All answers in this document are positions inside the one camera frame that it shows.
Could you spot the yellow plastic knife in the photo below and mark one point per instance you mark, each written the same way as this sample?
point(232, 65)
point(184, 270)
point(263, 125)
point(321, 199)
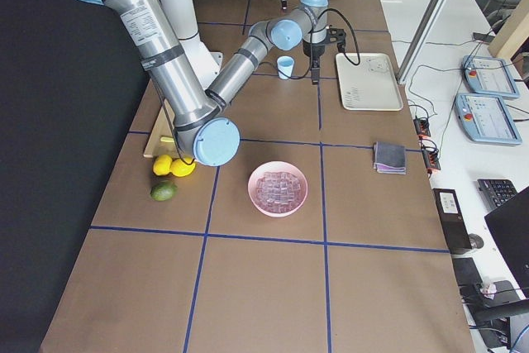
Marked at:
point(167, 139)

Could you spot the aluminium frame post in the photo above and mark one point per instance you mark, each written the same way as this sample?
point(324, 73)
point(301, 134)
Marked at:
point(425, 26)

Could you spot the green avocado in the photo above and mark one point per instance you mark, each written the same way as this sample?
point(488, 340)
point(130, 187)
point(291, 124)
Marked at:
point(163, 191)

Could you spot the wooden cutting board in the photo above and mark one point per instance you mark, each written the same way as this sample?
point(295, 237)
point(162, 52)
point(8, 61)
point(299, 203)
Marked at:
point(163, 127)

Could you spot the light blue paper cup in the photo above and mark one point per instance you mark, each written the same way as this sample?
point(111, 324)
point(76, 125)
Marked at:
point(285, 65)

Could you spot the black usb hub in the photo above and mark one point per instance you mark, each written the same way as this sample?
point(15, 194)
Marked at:
point(422, 127)

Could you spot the black laptop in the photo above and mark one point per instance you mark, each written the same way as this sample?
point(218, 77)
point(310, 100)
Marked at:
point(508, 226)

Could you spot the black box device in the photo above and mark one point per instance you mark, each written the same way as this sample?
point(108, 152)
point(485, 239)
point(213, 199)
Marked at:
point(452, 222)

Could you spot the pink bowl of ice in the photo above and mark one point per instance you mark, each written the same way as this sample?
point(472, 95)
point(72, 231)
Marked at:
point(277, 188)

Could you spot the black keyboard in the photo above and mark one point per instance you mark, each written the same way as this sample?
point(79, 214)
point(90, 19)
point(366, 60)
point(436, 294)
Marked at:
point(496, 191)

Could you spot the near teach pendant tablet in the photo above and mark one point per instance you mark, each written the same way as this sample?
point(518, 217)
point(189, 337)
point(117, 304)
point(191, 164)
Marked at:
point(485, 119)

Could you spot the far teach pendant tablet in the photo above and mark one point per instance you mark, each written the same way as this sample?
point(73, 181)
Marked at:
point(489, 75)

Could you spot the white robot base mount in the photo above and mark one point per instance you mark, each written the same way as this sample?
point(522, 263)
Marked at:
point(206, 64)

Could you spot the teach pendant tablet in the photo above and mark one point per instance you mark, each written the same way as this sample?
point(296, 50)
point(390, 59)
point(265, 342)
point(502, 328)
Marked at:
point(489, 75)
point(485, 119)

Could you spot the yellow lemon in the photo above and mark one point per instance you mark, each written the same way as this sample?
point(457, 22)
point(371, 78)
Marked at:
point(162, 165)
point(180, 169)

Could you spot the grey folded cloth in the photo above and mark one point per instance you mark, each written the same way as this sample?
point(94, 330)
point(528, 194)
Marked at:
point(389, 158)

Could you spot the cream bear serving tray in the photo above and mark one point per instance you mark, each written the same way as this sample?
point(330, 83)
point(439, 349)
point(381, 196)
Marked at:
point(369, 86)

